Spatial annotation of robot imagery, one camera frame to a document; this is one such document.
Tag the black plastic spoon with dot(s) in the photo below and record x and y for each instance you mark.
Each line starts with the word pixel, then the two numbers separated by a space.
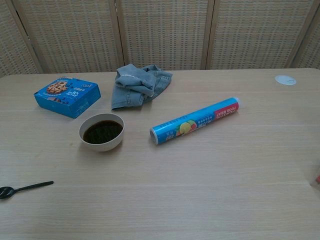
pixel 7 191

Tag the white round table grommet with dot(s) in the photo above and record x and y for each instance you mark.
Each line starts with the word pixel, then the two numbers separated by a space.
pixel 285 80

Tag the blue cookie box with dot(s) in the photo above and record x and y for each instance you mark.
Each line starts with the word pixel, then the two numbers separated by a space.
pixel 62 100

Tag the crumpled blue denim cloth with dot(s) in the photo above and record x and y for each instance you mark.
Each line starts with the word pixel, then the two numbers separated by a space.
pixel 135 87

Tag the blue food wrap roll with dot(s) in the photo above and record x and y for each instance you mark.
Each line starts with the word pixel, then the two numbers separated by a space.
pixel 195 121

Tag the woven bamboo folding screen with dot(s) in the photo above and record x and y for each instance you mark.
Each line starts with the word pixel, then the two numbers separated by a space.
pixel 162 32

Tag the cup of black coffee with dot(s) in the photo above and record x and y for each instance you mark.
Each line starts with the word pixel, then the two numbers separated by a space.
pixel 101 132

